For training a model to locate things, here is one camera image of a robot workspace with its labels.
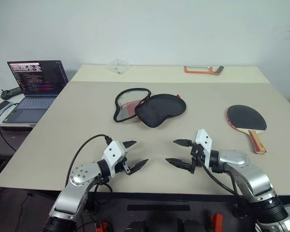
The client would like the dark green handheld controller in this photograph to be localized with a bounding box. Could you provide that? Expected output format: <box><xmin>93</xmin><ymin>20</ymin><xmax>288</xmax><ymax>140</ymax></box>
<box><xmin>0</xmin><ymin>87</ymin><xmax>23</xmax><ymax>101</ymax></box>

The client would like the orange hacksaw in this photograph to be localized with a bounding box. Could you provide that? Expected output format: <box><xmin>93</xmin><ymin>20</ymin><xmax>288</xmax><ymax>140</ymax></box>
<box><xmin>183</xmin><ymin>65</ymin><xmax>225</xmax><ymax>76</ymax></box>

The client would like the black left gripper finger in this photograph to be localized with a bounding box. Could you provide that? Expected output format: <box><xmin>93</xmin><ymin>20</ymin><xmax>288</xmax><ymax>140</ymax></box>
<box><xmin>124</xmin><ymin>140</ymin><xmax>138</xmax><ymax>150</ymax></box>
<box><xmin>131</xmin><ymin>158</ymin><xmax>149</xmax><ymax>174</ymax></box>

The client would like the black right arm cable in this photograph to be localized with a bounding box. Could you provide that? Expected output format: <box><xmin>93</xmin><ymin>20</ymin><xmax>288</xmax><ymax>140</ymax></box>
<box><xmin>195</xmin><ymin>154</ymin><xmax>248</xmax><ymax>203</ymax></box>

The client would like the red bracket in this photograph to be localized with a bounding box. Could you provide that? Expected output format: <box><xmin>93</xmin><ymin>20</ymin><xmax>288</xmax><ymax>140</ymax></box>
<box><xmin>94</xmin><ymin>220</ymin><xmax>112</xmax><ymax>232</ymax></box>
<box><xmin>210</xmin><ymin>213</ymin><xmax>224</xmax><ymax>232</ymax></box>

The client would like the grey open laptop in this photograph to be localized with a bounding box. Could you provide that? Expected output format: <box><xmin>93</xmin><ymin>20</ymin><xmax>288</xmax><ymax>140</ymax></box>
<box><xmin>2</xmin><ymin>60</ymin><xmax>69</xmax><ymax>124</ymax></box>

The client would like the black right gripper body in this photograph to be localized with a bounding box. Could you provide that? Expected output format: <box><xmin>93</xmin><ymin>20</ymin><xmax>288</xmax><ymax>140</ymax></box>
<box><xmin>188</xmin><ymin>141</ymin><xmax>205</xmax><ymax>175</ymax></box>

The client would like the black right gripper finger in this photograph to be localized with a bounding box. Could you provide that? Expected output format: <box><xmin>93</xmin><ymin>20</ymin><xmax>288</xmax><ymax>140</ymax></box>
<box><xmin>173</xmin><ymin>138</ymin><xmax>193</xmax><ymax>147</ymax></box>
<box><xmin>165</xmin><ymin>158</ymin><xmax>192</xmax><ymax>171</ymax></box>

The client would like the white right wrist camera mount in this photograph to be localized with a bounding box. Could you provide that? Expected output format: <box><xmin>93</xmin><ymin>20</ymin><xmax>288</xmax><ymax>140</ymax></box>
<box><xmin>192</xmin><ymin>129</ymin><xmax>213</xmax><ymax>169</ymax></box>

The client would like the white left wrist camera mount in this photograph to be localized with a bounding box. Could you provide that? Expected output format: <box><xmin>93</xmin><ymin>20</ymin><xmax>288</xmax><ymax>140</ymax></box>
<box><xmin>102</xmin><ymin>141</ymin><xmax>127</xmax><ymax>179</ymax></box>

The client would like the clear plastic bag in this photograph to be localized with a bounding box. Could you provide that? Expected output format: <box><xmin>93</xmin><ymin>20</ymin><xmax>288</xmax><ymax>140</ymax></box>
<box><xmin>108</xmin><ymin>58</ymin><xmax>131</xmax><ymax>75</ymax></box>

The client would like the black table frame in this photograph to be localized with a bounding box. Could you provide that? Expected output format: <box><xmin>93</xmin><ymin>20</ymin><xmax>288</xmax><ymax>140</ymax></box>
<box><xmin>86</xmin><ymin>191</ymin><xmax>290</xmax><ymax>213</ymax></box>

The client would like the black laptop cable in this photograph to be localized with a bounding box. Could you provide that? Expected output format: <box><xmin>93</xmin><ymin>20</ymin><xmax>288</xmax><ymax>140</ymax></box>
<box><xmin>0</xmin><ymin>102</ymin><xmax>20</xmax><ymax>152</ymax></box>

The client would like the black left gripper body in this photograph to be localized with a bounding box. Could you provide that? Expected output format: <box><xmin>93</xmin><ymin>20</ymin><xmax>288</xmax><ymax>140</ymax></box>
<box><xmin>115</xmin><ymin>141</ymin><xmax>132</xmax><ymax>175</ymax></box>

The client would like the black bar under table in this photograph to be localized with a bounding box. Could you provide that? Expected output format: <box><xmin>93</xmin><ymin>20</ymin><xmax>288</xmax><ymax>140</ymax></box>
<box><xmin>127</xmin><ymin>204</ymin><xmax>191</xmax><ymax>212</ymax></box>

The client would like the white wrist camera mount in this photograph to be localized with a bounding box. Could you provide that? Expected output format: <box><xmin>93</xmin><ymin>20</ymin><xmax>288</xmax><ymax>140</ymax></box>
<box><xmin>102</xmin><ymin>141</ymin><xmax>127</xmax><ymax>179</ymax></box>
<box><xmin>192</xmin><ymin>129</ymin><xmax>213</xmax><ymax>169</ymax></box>

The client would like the black rubber table tennis paddle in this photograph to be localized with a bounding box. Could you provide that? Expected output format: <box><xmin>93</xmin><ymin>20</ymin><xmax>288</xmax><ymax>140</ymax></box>
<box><xmin>225</xmin><ymin>104</ymin><xmax>268</xmax><ymax>155</ymax></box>

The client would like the black red paddle case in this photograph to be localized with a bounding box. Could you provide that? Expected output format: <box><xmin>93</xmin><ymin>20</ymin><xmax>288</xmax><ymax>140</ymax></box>
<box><xmin>113</xmin><ymin>87</ymin><xmax>187</xmax><ymax>129</ymax></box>

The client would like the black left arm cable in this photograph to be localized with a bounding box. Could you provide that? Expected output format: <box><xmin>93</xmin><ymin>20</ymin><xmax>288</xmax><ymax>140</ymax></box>
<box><xmin>65</xmin><ymin>134</ymin><xmax>112</xmax><ymax>186</ymax></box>

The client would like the black floor cable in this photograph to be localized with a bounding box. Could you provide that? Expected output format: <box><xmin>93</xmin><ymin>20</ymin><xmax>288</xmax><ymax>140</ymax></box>
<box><xmin>20</xmin><ymin>192</ymin><xmax>33</xmax><ymax>232</ymax></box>

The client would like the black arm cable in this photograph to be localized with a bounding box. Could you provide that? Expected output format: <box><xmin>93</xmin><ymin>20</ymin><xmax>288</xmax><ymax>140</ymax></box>
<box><xmin>195</xmin><ymin>154</ymin><xmax>248</xmax><ymax>203</ymax></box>
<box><xmin>65</xmin><ymin>134</ymin><xmax>112</xmax><ymax>186</ymax></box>

